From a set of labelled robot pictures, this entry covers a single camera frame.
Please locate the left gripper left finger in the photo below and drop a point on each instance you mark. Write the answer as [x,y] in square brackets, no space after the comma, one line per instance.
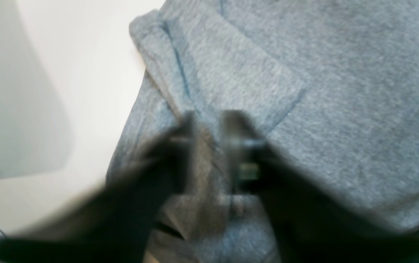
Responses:
[114,225]

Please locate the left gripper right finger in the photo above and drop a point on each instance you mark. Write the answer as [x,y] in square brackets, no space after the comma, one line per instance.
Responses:
[309,225]

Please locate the grey t-shirt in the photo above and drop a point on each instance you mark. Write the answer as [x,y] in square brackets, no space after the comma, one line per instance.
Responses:
[332,84]

